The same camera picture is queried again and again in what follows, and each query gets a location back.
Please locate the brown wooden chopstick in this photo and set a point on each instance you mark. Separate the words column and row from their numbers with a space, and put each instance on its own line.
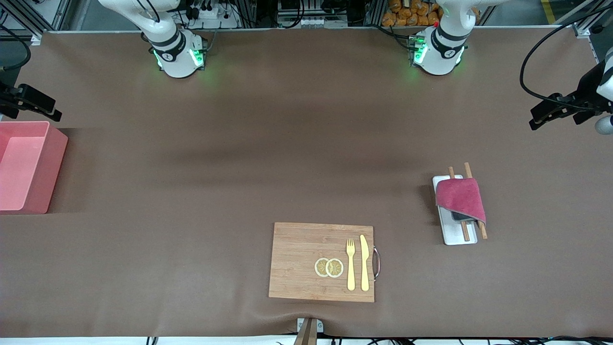
column 465, row 232
column 482, row 232

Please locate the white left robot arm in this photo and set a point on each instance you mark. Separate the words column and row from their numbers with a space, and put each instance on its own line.
column 440, row 52

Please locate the aluminium frame profile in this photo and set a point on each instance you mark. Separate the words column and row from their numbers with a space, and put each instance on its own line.
column 28, row 19
column 586, row 26

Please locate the yellow fork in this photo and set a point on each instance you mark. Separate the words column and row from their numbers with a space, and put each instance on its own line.
column 351, row 273

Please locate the yellow knife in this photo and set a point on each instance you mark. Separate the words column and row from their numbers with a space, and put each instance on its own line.
column 364, row 268

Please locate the pink plastic bin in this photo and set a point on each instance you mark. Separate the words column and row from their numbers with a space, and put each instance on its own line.
column 26, row 163

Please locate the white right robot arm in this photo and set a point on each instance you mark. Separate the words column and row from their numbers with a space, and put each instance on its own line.
column 177, row 57

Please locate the red cloth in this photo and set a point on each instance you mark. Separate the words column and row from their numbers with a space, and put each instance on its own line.
column 462, row 196

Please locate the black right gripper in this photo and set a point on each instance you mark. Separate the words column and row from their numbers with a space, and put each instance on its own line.
column 5, row 97

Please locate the lemon slice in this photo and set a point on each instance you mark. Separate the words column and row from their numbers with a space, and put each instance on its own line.
column 335, row 268
column 320, row 267

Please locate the orange snack bags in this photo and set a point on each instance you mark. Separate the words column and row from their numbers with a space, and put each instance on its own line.
column 407, row 14

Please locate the white power strip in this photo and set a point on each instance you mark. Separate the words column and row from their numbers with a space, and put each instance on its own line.
column 210, row 14

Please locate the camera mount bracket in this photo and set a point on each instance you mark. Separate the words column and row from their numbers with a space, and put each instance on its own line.
column 306, row 333

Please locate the wooden cutting board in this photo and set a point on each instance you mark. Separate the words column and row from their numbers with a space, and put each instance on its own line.
column 301, row 258

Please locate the white rectangular tray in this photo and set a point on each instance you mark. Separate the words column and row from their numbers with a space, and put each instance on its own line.
column 450, row 234

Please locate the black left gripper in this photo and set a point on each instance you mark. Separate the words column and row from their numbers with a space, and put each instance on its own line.
column 586, row 87

